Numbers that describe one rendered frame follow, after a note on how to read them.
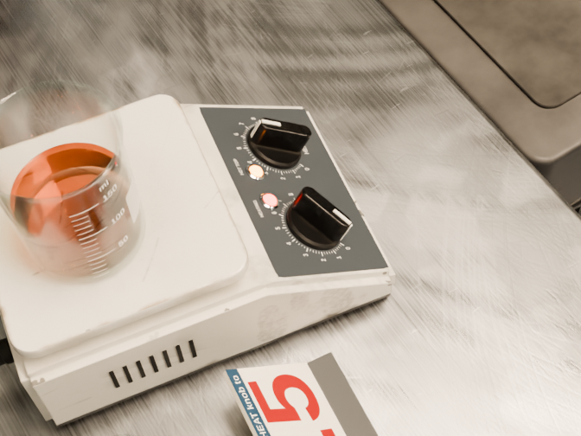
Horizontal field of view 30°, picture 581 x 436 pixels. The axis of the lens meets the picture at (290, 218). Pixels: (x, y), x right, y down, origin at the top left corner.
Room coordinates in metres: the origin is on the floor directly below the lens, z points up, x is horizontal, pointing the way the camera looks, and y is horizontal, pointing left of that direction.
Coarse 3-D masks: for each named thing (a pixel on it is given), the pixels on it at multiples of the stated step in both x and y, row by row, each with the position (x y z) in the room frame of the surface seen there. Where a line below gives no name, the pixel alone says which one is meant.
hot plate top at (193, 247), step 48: (144, 144) 0.33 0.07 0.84; (192, 144) 0.33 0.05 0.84; (144, 192) 0.30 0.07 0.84; (192, 192) 0.30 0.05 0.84; (0, 240) 0.28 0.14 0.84; (192, 240) 0.27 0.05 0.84; (240, 240) 0.27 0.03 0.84; (0, 288) 0.25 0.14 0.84; (48, 288) 0.25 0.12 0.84; (96, 288) 0.25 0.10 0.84; (144, 288) 0.24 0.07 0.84; (192, 288) 0.24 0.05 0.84; (48, 336) 0.22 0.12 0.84; (96, 336) 0.23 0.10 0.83
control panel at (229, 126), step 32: (224, 128) 0.35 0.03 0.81; (224, 160) 0.33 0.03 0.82; (256, 160) 0.34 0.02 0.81; (320, 160) 0.35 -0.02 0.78; (256, 192) 0.31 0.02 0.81; (288, 192) 0.32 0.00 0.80; (320, 192) 0.32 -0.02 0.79; (256, 224) 0.29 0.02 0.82; (288, 256) 0.27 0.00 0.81; (320, 256) 0.28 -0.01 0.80; (352, 256) 0.28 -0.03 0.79
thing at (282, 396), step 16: (256, 384) 0.21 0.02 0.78; (272, 384) 0.22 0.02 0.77; (288, 384) 0.22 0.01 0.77; (304, 384) 0.22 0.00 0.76; (256, 400) 0.21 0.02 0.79; (272, 400) 0.21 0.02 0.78; (288, 400) 0.21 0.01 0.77; (304, 400) 0.21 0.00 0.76; (272, 416) 0.20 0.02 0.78; (288, 416) 0.20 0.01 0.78; (304, 416) 0.20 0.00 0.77; (320, 416) 0.20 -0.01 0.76; (272, 432) 0.19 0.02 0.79; (288, 432) 0.19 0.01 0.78; (304, 432) 0.19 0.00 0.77; (320, 432) 0.19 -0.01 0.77
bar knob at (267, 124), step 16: (256, 128) 0.35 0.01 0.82; (272, 128) 0.35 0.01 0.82; (288, 128) 0.35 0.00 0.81; (304, 128) 0.35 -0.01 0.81; (256, 144) 0.34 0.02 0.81; (272, 144) 0.34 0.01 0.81; (288, 144) 0.35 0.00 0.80; (304, 144) 0.35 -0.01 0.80; (272, 160) 0.33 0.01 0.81; (288, 160) 0.34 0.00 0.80
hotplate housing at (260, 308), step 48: (240, 288) 0.25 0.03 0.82; (288, 288) 0.25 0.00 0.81; (336, 288) 0.26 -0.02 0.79; (384, 288) 0.27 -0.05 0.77; (144, 336) 0.23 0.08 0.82; (192, 336) 0.23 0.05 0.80; (240, 336) 0.24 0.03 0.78; (48, 384) 0.21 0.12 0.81; (96, 384) 0.22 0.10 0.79; (144, 384) 0.22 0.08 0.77
